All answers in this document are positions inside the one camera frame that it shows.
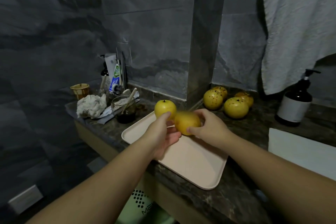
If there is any person's left hand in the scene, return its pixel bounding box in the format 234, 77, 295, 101
142, 112, 182, 161

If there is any crumpled white rag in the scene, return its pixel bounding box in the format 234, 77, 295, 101
77, 93, 108, 119

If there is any person's left forearm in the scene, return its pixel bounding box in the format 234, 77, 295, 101
26, 142, 161, 224

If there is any clear glass mug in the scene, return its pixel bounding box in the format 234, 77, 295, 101
111, 94, 138, 124

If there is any dark soap pump bottle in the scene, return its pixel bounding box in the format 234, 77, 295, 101
275, 69, 322, 127

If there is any white wall socket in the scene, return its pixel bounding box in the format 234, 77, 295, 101
8, 184, 44, 215

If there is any light green plastic bin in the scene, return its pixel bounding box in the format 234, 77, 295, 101
115, 187, 174, 224

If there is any person's right hand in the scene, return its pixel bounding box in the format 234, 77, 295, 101
187, 108, 235, 150

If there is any group of yellow apples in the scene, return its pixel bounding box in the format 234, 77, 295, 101
203, 86, 255, 119

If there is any spotted yellow apple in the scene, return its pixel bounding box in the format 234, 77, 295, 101
174, 110, 202, 136
154, 99, 177, 120

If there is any white hanging towel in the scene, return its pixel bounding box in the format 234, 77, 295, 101
260, 0, 336, 96

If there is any white toothpaste tube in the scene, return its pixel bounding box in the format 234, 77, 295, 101
105, 53, 125, 95

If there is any person's right forearm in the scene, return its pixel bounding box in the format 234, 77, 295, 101
222, 132, 336, 224

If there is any white sink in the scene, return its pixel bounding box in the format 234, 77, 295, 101
268, 128, 336, 181

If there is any gold cup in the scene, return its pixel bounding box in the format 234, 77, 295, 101
70, 83, 91, 100

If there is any beige plastic tray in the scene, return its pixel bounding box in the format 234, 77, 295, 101
121, 111, 229, 190

